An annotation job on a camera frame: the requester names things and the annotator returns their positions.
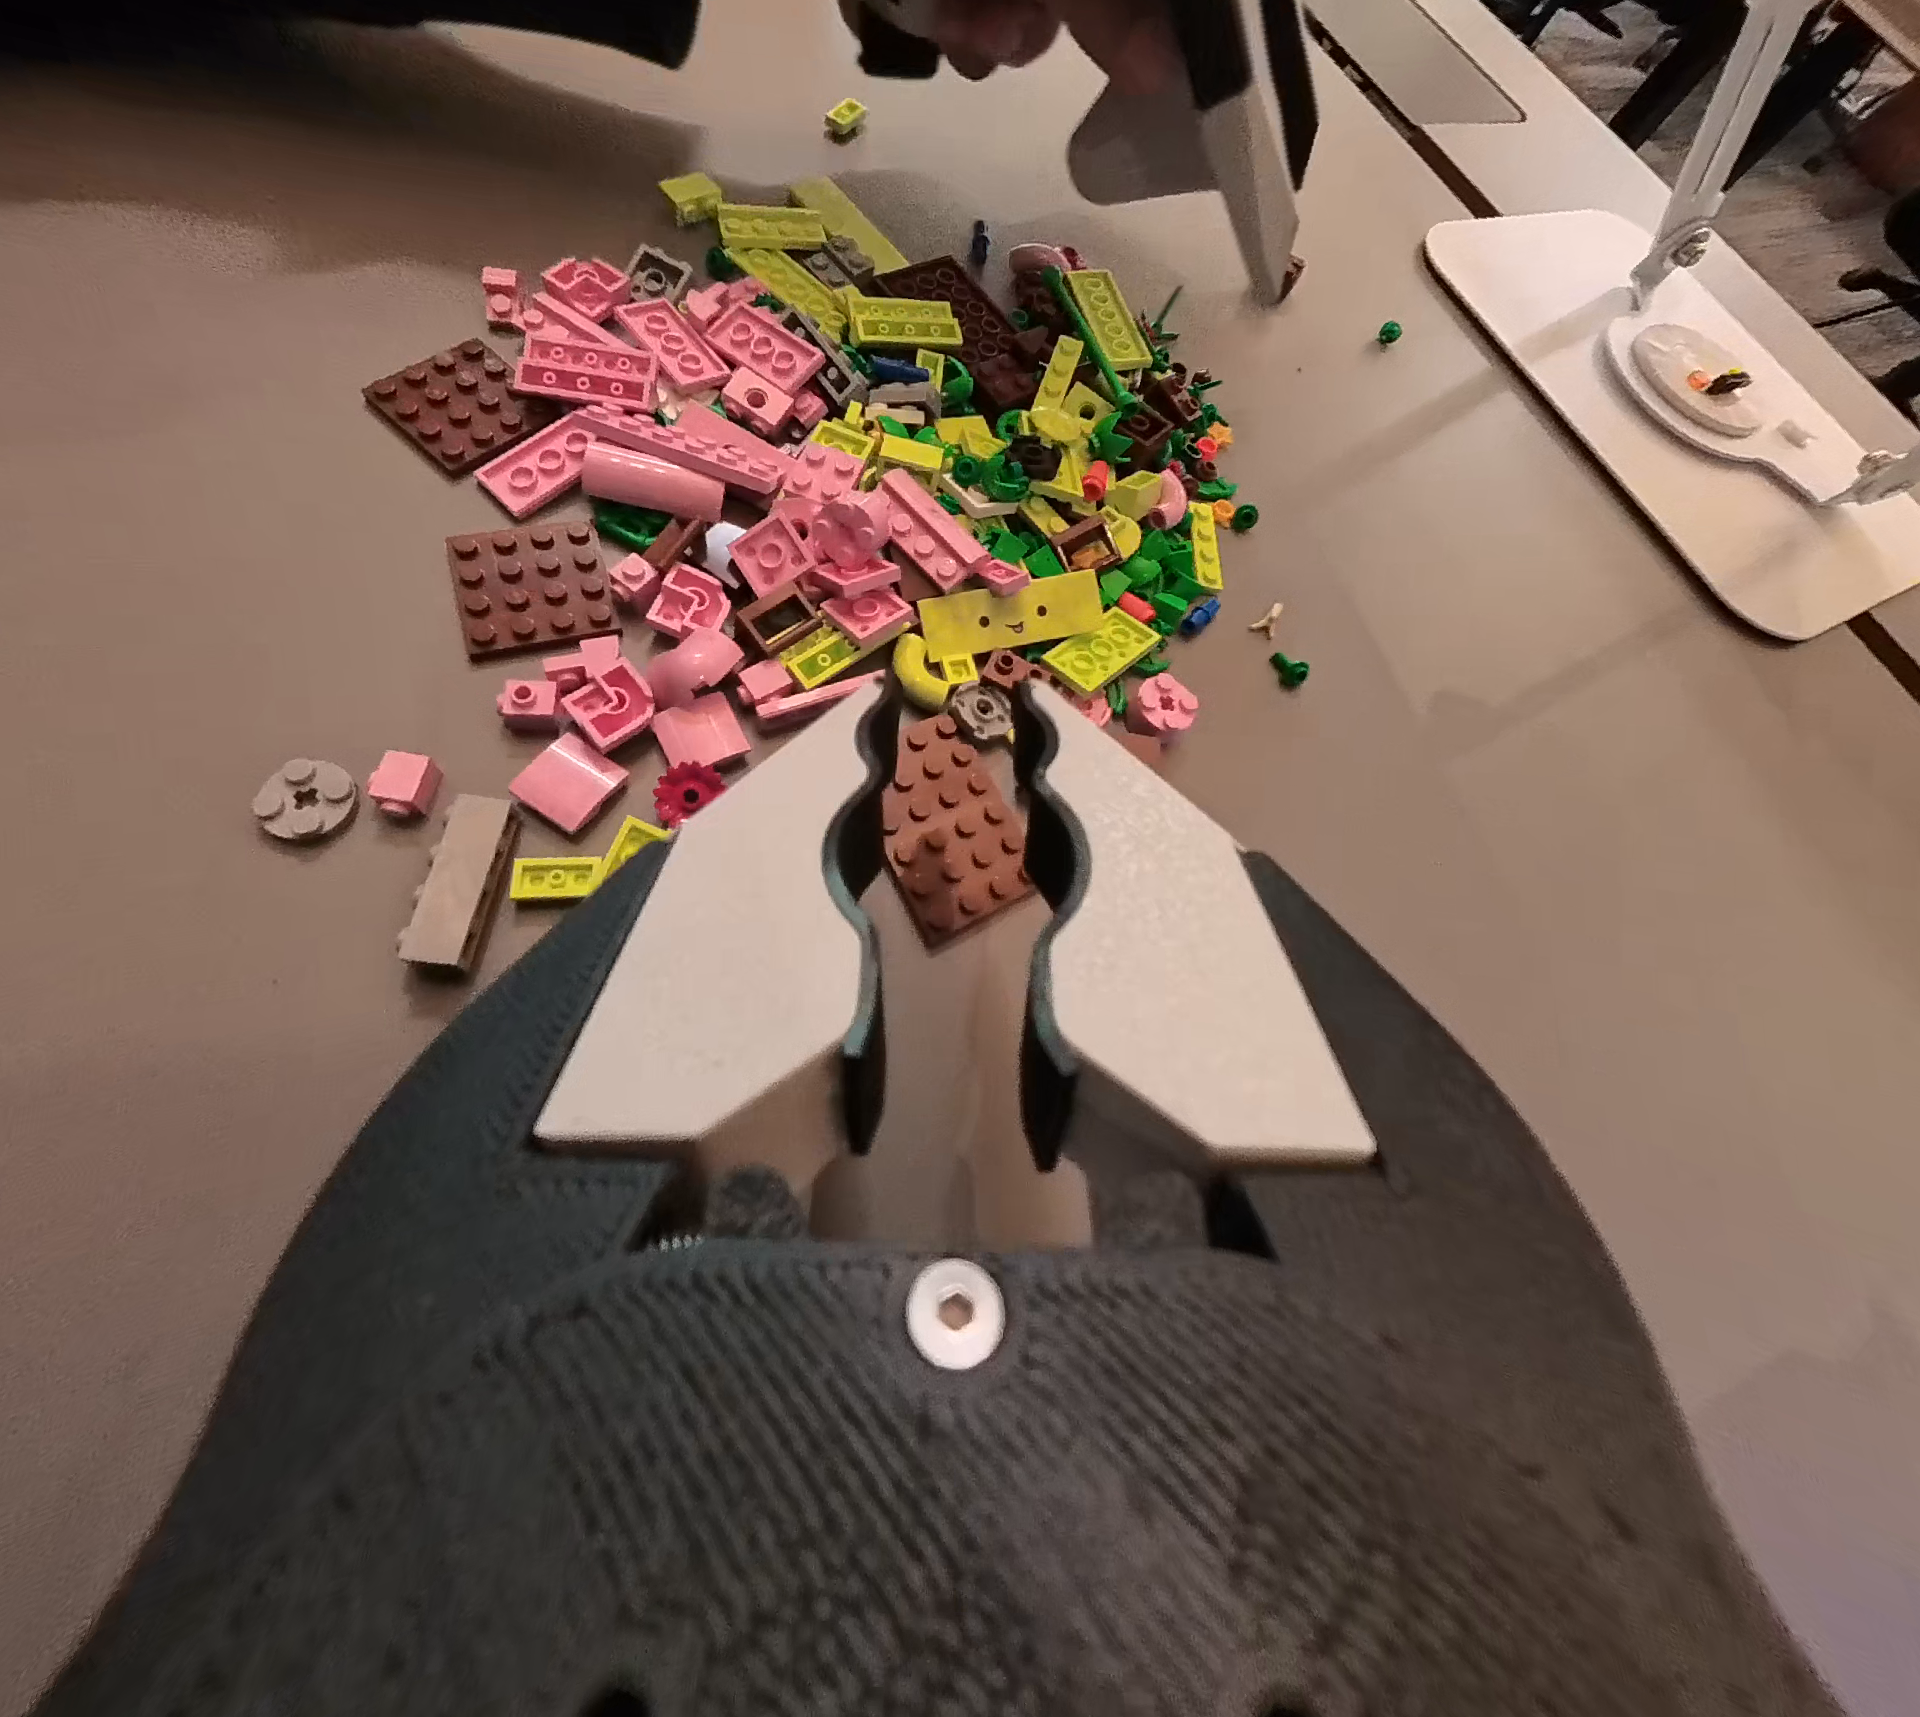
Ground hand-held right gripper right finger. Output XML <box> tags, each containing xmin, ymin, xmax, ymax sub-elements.
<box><xmin>1016</xmin><ymin>678</ymin><xmax>1381</xmax><ymax>1180</ymax></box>

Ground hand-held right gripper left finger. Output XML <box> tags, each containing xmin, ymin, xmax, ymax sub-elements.
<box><xmin>532</xmin><ymin>678</ymin><xmax>894</xmax><ymax>1172</ymax></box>

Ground brown square studded plate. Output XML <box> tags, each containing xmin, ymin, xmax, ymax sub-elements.
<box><xmin>880</xmin><ymin>713</ymin><xmax>1039</xmax><ymax>951</ymax></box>
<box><xmin>362</xmin><ymin>336</ymin><xmax>557</xmax><ymax>477</ymax></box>
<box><xmin>443</xmin><ymin>521</ymin><xmax>619</xmax><ymax>660</ymax></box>

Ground pile of mixed toy bricks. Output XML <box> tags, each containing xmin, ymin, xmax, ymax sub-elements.
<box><xmin>479</xmin><ymin>169</ymin><xmax>1247</xmax><ymax>758</ymax></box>

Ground white stand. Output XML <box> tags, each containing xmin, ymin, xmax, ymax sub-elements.
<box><xmin>1423</xmin><ymin>0</ymin><xmax>1920</xmax><ymax>642</ymax></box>

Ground brown rectangular plate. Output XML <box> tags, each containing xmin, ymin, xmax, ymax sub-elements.
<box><xmin>876</xmin><ymin>254</ymin><xmax>1038</xmax><ymax>407</ymax></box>

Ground lime smooth tile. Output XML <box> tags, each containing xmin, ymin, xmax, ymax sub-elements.
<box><xmin>789</xmin><ymin>176</ymin><xmax>909</xmax><ymax>277</ymax></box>

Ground long pink curved brick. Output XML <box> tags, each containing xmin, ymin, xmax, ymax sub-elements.
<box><xmin>582</xmin><ymin>443</ymin><xmax>730</xmax><ymax>527</ymax></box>

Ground wide pink plate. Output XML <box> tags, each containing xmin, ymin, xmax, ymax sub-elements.
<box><xmin>473</xmin><ymin>413</ymin><xmax>594</xmax><ymax>518</ymax></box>

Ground narrow pink plate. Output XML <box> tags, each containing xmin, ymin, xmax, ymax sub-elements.
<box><xmin>514</xmin><ymin>334</ymin><xmax>660</xmax><ymax>414</ymax></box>

